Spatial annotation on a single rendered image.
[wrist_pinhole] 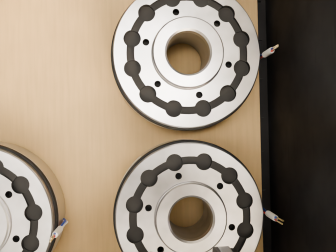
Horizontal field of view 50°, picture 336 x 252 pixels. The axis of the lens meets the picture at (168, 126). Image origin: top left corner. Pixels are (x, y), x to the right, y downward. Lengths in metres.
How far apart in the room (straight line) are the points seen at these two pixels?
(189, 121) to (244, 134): 0.06
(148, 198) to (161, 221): 0.02
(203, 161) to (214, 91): 0.05
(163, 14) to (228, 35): 0.05
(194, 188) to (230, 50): 0.10
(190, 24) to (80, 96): 0.10
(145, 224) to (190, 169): 0.05
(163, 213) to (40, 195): 0.08
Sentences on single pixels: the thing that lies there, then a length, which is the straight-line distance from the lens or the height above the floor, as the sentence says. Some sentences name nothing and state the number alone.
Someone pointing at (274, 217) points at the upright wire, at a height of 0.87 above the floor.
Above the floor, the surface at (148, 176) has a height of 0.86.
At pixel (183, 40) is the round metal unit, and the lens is 0.27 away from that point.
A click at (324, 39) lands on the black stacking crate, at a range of 0.22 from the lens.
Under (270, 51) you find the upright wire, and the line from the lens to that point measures 0.25.
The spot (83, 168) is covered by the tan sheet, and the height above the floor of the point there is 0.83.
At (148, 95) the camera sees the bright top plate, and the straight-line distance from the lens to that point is 0.25.
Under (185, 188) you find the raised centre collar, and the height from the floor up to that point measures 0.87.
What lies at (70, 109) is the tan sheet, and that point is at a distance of 0.28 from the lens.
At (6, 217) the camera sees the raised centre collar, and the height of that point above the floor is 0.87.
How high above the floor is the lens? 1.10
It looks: 85 degrees down
